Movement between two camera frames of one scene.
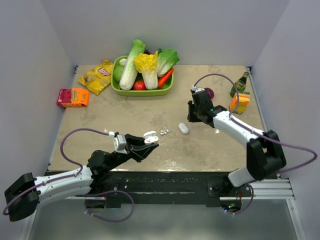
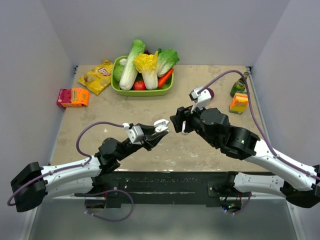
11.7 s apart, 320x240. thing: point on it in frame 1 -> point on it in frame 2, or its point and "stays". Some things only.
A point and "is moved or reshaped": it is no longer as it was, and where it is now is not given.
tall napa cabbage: [129, 75] stays
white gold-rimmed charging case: [150, 137] is moved or reshaped
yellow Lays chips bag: [99, 77] stays
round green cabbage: [117, 72] stays
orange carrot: [162, 80] stays
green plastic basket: [164, 90] stays
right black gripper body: [194, 112] -> [193, 121]
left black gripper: [138, 151] -> [150, 139]
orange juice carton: [244, 101] stays
